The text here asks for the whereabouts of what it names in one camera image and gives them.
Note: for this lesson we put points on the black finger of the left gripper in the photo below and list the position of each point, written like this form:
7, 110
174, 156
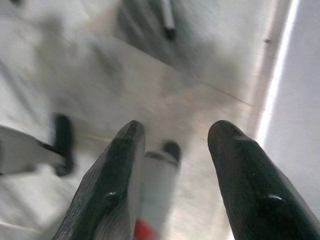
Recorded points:
62, 140

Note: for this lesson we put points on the white robot right leg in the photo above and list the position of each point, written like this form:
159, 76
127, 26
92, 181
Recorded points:
160, 180

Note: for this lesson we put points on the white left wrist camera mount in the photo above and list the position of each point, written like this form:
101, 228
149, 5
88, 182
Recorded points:
20, 150

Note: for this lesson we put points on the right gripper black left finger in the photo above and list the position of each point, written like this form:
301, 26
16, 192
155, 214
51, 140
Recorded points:
107, 180

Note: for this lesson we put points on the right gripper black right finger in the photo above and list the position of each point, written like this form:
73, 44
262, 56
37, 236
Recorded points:
250, 187

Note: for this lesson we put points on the white plastic folding table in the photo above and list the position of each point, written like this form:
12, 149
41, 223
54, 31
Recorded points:
168, 15

